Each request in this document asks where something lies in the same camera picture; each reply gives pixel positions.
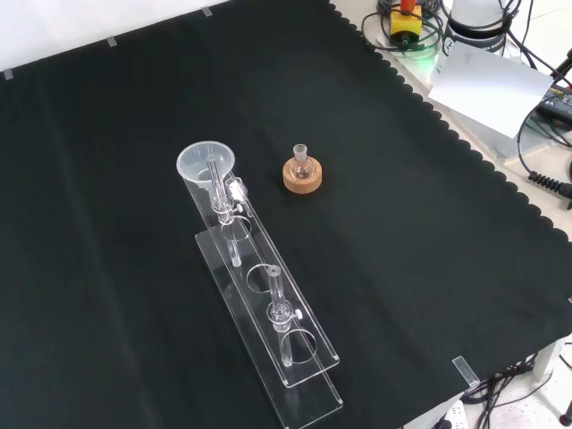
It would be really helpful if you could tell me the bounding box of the black power adapter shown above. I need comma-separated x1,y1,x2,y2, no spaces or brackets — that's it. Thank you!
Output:
538,84,572,121

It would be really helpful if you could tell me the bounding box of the small round-bottom glass flask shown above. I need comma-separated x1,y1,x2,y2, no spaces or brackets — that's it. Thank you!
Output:
288,143,315,181

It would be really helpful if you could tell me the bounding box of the pale board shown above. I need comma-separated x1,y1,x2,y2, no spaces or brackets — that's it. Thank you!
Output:
427,42,554,139

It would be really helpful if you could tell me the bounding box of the black cloth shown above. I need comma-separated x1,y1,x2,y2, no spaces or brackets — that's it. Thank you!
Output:
0,0,572,429

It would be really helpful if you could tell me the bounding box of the white power strip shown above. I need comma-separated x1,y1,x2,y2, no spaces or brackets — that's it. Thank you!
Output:
431,399,470,429

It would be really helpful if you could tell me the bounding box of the translucent plastic funnel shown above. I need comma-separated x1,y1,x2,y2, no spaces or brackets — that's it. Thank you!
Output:
175,140,238,194

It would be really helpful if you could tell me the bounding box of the yellow stop button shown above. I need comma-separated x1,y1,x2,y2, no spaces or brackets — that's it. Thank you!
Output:
390,0,424,46

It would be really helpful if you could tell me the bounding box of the black tripod leg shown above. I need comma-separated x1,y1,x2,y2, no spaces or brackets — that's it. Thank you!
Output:
551,44,572,88

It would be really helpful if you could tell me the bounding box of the clear acrylic funnel stand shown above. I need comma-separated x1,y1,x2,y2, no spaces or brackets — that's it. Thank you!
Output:
178,149,345,429

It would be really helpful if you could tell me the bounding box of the black coiled cable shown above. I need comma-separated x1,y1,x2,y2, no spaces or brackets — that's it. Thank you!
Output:
517,105,572,200

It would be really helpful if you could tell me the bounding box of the white table leg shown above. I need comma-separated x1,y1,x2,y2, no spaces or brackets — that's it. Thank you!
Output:
534,337,565,382

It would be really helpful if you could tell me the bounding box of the black looped cable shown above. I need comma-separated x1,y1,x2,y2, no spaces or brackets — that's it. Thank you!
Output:
360,0,448,55

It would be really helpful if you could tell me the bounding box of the black cable bundle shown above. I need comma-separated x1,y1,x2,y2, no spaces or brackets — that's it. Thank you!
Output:
462,352,555,429

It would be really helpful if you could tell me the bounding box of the clear tape strip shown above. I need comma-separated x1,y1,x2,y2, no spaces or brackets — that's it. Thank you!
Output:
451,356,479,387

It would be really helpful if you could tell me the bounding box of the cork ring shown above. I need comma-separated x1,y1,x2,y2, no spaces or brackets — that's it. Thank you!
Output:
282,158,324,196

